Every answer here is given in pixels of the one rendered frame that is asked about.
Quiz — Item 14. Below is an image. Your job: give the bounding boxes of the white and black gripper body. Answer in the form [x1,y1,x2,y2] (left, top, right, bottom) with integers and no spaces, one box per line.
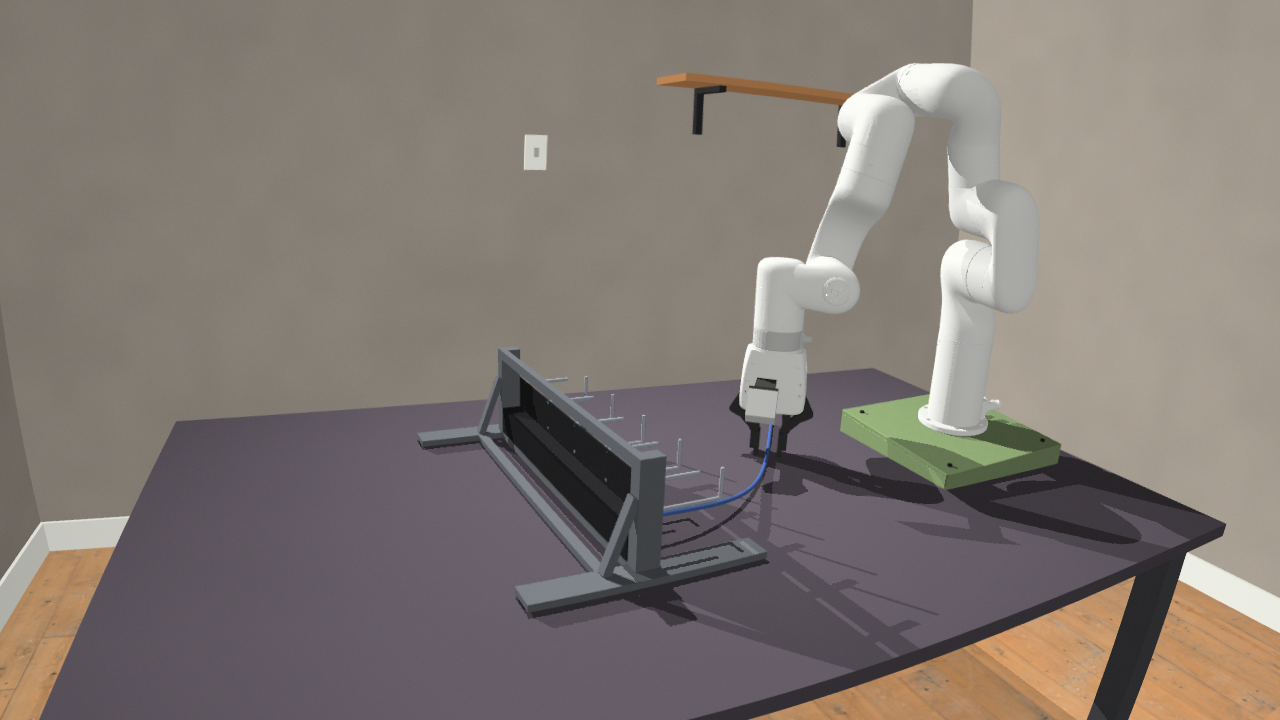
[740,345,806,415]

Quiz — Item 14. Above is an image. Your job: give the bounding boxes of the blue cable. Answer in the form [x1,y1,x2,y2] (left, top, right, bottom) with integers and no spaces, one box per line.
[663,425,773,516]

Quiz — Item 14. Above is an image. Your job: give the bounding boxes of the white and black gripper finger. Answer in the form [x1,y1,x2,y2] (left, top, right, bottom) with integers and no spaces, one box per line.
[777,397,813,457]
[730,391,762,455]

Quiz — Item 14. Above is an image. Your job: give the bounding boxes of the grey patch panel rack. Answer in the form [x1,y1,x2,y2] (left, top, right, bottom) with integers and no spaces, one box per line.
[417,347,767,612]

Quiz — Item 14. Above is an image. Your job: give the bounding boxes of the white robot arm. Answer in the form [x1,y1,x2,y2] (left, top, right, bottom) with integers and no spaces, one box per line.
[753,63,1039,436]

